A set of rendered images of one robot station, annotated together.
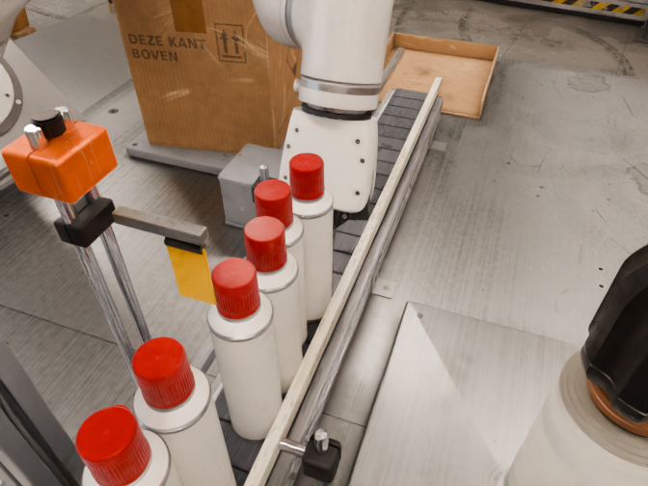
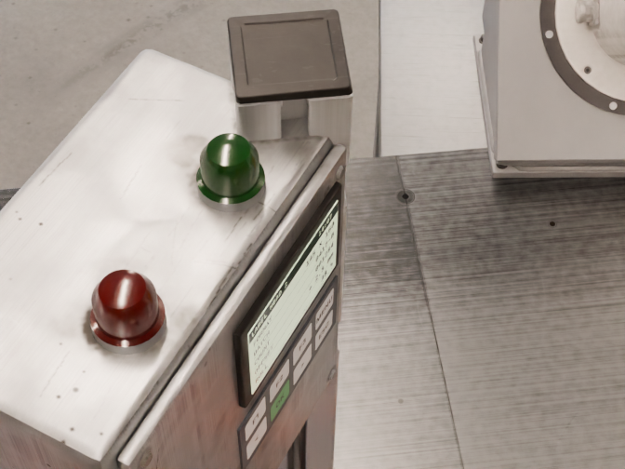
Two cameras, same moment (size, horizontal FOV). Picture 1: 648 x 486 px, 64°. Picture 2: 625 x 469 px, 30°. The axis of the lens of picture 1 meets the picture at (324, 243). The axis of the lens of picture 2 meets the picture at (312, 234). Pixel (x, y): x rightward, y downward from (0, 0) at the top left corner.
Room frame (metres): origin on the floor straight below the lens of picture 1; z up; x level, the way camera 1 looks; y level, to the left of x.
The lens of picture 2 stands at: (0.06, -0.05, 1.82)
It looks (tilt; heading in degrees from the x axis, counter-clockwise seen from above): 53 degrees down; 62
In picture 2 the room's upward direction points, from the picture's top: 1 degrees clockwise
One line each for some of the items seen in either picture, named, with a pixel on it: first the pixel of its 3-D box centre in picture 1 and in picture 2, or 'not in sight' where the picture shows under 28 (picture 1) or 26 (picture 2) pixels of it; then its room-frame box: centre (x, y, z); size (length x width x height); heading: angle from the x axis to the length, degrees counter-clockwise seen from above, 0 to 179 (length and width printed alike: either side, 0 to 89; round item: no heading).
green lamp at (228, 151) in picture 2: not in sight; (230, 166); (0.17, 0.22, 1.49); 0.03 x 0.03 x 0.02
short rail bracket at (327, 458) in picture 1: (322, 464); not in sight; (0.21, 0.00, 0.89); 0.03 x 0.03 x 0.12; 70
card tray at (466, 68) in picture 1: (431, 70); not in sight; (1.13, -0.24, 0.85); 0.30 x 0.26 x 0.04; 160
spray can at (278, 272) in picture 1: (272, 311); not in sight; (0.31, 0.05, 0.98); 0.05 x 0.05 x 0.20
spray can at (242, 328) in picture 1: (247, 356); not in sight; (0.26, 0.07, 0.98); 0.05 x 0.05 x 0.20
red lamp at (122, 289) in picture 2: not in sight; (125, 304); (0.11, 0.18, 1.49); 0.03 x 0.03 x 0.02
